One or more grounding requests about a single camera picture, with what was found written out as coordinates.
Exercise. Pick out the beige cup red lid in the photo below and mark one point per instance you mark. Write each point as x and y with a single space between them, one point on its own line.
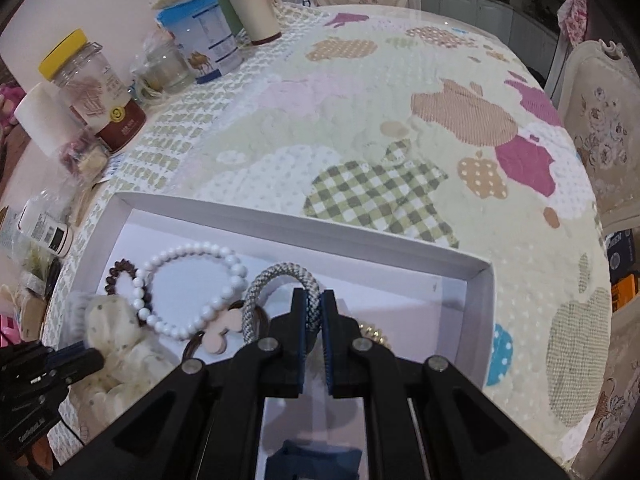
252 5

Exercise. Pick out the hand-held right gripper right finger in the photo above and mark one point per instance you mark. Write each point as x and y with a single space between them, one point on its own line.
327 340

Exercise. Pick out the orange cardboard box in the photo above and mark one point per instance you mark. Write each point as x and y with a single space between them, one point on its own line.
627 292

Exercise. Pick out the small empty glass jar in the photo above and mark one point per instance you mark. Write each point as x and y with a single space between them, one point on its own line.
165 70

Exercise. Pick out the white kitchen cabinets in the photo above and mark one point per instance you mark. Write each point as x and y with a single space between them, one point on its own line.
480 15

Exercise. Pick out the glass jar yellow lid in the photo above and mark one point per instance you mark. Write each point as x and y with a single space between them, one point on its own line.
100 95

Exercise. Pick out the pink plastic toy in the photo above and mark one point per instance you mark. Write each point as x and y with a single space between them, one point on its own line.
7 331

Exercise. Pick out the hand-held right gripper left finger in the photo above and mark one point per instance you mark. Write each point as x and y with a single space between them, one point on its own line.
300 340

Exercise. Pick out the apple print quilted tablecloth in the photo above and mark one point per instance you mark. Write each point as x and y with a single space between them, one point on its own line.
350 110

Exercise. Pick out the white shallow cardboard box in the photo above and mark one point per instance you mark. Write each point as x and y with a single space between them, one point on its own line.
390 290

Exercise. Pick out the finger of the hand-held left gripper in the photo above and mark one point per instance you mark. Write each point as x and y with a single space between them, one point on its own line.
80 362

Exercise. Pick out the pink floral hanging cloth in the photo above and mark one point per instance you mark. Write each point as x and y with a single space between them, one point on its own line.
575 5

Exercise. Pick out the clear plastic bag yellow contents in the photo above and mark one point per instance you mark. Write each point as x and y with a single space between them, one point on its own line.
30 262

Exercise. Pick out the silver foil sachet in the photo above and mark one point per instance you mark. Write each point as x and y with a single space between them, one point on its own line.
112 165

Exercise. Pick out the white bottle red cap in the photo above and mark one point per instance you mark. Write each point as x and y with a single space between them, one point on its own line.
42 222

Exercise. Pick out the white paper towel roll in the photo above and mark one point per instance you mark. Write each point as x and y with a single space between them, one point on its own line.
45 120

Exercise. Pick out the blue white milk powder can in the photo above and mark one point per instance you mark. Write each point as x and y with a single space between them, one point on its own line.
205 35

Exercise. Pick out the fluffy white scrunchie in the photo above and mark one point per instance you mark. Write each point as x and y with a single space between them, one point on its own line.
115 330

